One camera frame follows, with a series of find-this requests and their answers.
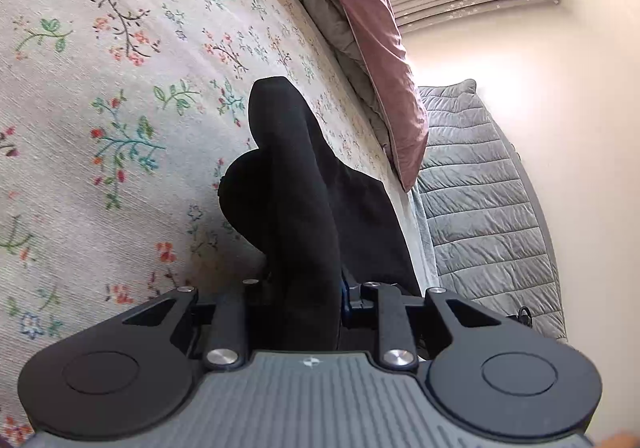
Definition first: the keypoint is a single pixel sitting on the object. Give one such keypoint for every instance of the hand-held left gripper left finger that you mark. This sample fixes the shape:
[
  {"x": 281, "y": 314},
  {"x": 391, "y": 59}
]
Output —
[{"x": 235, "y": 318}]

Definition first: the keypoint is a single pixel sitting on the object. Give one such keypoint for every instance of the grey quilted headboard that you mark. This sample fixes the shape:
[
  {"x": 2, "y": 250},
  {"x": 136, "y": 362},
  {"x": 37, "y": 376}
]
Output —
[{"x": 480, "y": 208}]

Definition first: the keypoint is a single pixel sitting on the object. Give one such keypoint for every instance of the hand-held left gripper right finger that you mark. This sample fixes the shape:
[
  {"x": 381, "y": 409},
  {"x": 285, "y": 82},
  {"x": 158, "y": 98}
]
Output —
[{"x": 390, "y": 323}]

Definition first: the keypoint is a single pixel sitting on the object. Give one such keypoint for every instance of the grey blanket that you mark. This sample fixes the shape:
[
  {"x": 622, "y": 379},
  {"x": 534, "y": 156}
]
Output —
[{"x": 422, "y": 238}]

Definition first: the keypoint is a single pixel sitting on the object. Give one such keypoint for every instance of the floral bed sheet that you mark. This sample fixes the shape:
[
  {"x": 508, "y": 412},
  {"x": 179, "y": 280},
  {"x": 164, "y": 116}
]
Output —
[{"x": 100, "y": 78}]

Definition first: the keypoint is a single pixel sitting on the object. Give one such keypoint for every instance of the black pants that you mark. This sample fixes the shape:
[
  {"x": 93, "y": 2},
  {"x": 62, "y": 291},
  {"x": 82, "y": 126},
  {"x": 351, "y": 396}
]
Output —
[{"x": 295, "y": 208}]

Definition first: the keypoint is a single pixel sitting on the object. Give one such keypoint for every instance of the pink duvet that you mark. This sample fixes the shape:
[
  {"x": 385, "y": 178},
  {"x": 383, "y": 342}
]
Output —
[{"x": 380, "y": 53}]

